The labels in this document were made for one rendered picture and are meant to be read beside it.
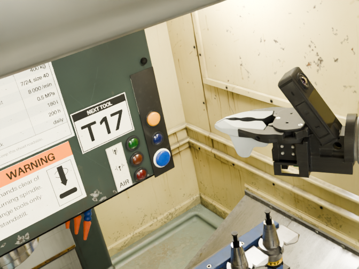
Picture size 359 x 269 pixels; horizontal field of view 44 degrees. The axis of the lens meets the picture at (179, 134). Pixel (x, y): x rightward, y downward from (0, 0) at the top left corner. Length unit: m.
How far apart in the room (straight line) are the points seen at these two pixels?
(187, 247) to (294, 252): 0.61
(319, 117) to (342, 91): 0.76
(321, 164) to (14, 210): 0.46
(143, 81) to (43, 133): 0.18
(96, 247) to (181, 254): 0.59
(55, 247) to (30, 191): 0.86
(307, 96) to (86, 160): 0.36
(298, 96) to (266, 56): 0.93
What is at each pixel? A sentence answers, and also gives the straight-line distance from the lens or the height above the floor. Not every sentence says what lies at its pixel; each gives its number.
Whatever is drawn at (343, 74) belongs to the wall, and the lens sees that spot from 1.38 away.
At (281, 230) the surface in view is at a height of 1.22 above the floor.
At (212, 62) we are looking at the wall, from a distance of 1.81.
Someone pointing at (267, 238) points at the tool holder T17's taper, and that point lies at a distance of 1.18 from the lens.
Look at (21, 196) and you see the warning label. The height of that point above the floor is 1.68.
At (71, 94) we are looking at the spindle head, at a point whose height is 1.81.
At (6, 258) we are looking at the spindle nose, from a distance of 0.92.
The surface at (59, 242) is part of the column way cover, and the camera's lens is 1.57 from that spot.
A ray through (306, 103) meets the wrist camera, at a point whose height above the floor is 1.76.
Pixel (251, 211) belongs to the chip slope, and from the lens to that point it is 1.95.
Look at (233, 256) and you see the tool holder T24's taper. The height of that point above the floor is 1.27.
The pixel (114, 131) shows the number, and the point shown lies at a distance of 0.74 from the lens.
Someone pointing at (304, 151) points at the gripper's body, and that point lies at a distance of 0.67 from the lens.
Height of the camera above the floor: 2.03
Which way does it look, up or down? 27 degrees down
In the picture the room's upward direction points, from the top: 11 degrees counter-clockwise
